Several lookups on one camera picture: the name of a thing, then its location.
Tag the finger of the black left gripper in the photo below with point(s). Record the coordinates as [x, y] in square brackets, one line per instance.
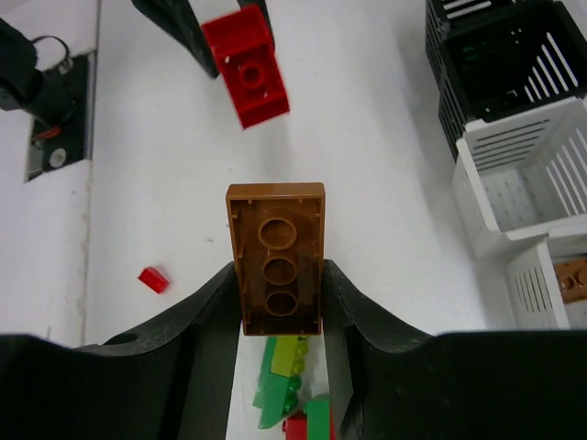
[254, 25]
[176, 18]

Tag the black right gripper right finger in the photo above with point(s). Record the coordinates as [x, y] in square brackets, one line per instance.
[390, 380]

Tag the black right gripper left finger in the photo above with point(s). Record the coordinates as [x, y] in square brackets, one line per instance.
[168, 378]

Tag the red round lego piece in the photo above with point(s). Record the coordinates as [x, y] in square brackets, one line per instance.
[251, 75]

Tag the green lime lego stack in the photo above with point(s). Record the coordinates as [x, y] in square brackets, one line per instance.
[280, 378]

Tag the small red lego brick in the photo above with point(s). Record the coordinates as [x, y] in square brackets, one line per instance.
[154, 279]

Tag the brown lego brick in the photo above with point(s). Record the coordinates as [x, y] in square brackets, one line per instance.
[277, 235]

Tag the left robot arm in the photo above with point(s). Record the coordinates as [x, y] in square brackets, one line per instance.
[20, 82]

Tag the red green lego stack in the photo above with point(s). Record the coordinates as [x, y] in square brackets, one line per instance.
[314, 422]

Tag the white slotted bin far right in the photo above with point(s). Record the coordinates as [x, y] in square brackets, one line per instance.
[532, 284]

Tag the white slotted bin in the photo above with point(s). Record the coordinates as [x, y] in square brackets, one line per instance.
[532, 284]
[519, 177]

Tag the brown lego in bin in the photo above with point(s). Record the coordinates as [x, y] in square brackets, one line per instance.
[572, 279]

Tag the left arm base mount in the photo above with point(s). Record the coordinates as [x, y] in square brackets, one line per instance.
[61, 132]

